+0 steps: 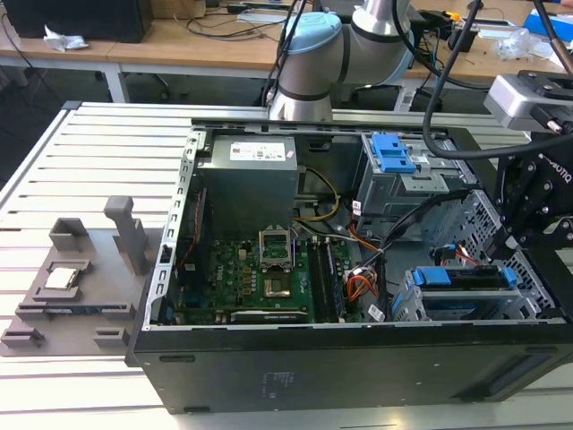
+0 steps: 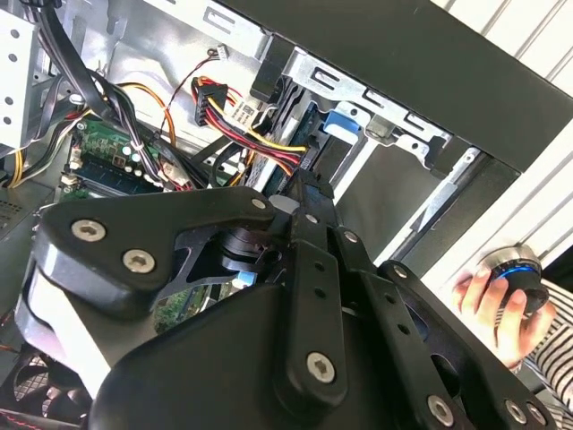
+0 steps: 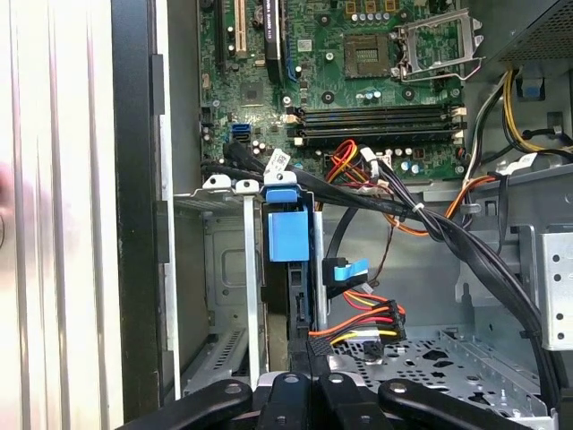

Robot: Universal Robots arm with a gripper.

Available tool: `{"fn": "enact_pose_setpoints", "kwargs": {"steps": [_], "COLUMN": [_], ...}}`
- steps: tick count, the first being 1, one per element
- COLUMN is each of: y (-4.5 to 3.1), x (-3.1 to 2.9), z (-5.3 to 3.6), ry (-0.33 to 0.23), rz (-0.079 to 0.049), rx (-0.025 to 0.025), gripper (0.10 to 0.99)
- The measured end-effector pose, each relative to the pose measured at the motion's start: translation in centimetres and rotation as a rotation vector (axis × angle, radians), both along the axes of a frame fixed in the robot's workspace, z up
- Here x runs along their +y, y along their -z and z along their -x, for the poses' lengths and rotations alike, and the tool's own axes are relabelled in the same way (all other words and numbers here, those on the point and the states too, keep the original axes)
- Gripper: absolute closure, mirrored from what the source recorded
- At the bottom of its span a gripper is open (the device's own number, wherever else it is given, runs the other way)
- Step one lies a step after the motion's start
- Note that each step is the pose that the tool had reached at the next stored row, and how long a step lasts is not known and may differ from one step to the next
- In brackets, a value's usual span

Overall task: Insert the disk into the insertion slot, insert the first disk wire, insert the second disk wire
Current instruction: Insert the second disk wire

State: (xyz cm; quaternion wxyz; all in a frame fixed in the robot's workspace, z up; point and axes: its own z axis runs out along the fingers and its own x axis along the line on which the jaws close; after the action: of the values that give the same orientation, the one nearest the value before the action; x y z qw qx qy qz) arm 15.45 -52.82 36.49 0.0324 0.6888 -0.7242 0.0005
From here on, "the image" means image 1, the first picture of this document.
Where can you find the grey metal disk bay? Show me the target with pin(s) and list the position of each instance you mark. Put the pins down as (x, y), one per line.
(528, 300)

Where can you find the wooden desk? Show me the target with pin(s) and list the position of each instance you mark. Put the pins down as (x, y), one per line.
(179, 51)

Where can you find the black PC case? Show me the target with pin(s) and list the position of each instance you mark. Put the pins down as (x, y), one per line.
(313, 367)

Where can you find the green motherboard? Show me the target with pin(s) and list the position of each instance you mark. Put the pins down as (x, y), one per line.
(233, 277)

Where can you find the large black box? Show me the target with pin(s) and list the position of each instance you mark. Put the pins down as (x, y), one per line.
(76, 20)

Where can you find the CPU socket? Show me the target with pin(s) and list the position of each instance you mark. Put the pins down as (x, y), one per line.
(276, 288)

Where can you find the blue plastic latch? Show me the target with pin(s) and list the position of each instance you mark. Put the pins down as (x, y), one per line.
(391, 154)

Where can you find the crumpled white paper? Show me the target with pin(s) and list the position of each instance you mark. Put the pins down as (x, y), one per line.
(62, 39)

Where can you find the clear plastic bag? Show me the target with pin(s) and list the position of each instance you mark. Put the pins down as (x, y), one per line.
(515, 45)

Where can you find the grey power supply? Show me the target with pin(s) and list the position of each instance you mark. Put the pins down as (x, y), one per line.
(250, 188)

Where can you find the black graphics card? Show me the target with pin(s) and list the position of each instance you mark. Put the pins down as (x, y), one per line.
(268, 316)

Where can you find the grey parts rack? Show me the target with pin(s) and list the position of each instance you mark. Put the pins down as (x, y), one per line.
(89, 277)

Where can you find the grey metal drive cage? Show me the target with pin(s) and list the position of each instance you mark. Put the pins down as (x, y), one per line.
(394, 192)

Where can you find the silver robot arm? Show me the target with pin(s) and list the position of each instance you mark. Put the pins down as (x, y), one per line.
(313, 67)

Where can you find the small black device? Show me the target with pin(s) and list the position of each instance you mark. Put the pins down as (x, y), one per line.
(461, 38)

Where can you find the blue cardboard box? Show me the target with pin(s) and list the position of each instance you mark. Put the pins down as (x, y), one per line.
(537, 20)

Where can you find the silver CPU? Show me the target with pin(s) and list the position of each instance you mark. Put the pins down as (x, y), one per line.
(60, 278)

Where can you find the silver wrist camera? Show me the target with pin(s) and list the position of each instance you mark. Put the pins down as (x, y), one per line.
(510, 100)

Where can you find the black RAM stick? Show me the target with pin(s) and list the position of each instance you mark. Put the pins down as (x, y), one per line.
(336, 277)

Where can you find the hard disk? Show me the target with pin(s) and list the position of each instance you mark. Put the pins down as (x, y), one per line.
(434, 277)

